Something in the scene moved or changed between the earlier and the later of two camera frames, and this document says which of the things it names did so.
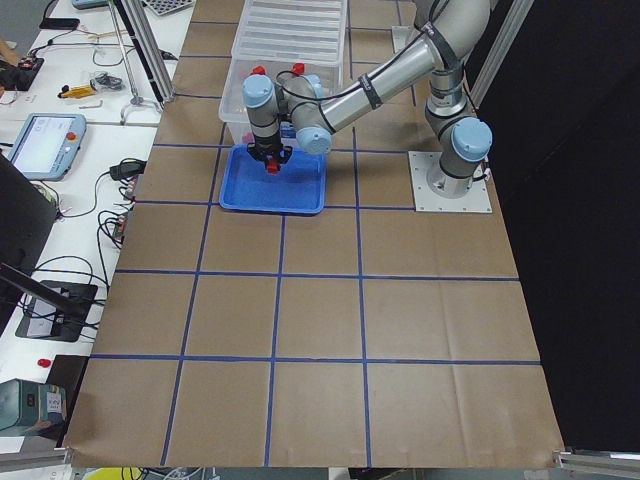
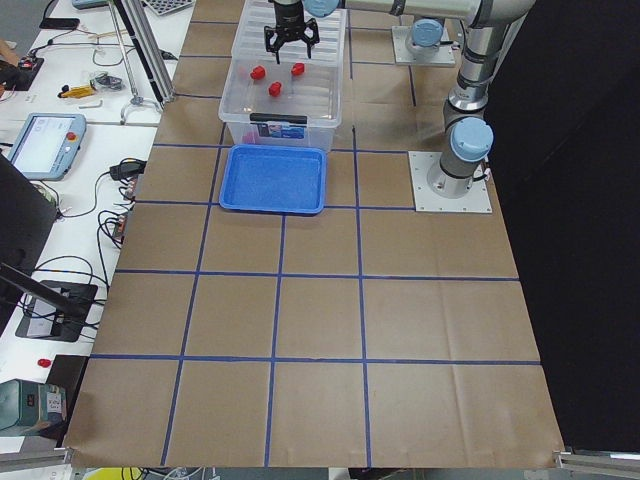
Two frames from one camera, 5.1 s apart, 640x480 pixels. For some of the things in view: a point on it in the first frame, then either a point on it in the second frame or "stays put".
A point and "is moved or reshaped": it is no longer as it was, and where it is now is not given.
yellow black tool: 77,92 stays put
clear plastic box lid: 292,31 stays put
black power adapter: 129,167 stays put
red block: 298,68 stays put
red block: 272,167 is moved or reshaped
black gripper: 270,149 -> 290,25
